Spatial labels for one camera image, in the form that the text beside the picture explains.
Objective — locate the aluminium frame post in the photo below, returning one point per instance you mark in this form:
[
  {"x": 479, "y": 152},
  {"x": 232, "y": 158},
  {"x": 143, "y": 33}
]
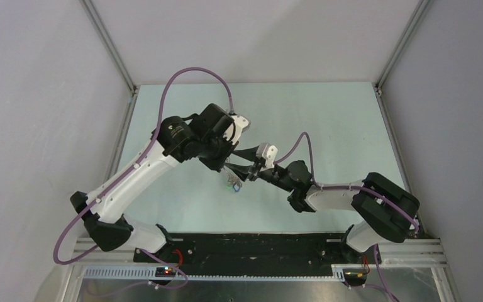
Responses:
[
  {"x": 407, "y": 34},
  {"x": 107, "y": 41}
]

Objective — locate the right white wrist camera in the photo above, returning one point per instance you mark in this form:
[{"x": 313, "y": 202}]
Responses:
[{"x": 266, "y": 154}]

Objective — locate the white slotted cable duct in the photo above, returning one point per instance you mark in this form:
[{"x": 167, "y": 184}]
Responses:
[{"x": 157, "y": 273}]

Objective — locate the right aluminium frame post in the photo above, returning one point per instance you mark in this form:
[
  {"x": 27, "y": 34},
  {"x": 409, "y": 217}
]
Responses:
[{"x": 407, "y": 34}]

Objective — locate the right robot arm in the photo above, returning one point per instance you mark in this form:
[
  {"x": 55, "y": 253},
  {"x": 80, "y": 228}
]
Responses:
[{"x": 388, "y": 211}]

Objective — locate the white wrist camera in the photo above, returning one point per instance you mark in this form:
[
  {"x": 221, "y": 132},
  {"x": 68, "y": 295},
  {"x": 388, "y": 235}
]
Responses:
[
  {"x": 266, "y": 154},
  {"x": 240, "y": 124}
]

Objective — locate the large metal keyring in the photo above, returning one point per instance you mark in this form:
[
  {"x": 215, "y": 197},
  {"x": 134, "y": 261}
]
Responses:
[{"x": 230, "y": 177}]

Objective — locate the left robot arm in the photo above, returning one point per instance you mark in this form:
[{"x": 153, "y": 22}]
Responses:
[{"x": 210, "y": 136}]

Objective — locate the left aluminium frame post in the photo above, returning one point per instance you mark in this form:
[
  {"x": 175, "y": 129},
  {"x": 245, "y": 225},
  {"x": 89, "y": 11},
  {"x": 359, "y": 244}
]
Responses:
[{"x": 107, "y": 41}]

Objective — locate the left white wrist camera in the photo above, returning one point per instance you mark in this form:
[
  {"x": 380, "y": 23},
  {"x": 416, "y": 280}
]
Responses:
[{"x": 240, "y": 124}]

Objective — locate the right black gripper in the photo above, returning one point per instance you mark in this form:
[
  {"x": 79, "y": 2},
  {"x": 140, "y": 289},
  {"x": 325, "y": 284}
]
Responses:
[{"x": 253, "y": 172}]

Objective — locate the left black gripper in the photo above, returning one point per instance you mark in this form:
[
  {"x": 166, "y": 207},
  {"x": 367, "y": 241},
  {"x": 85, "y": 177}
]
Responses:
[{"x": 216, "y": 165}]

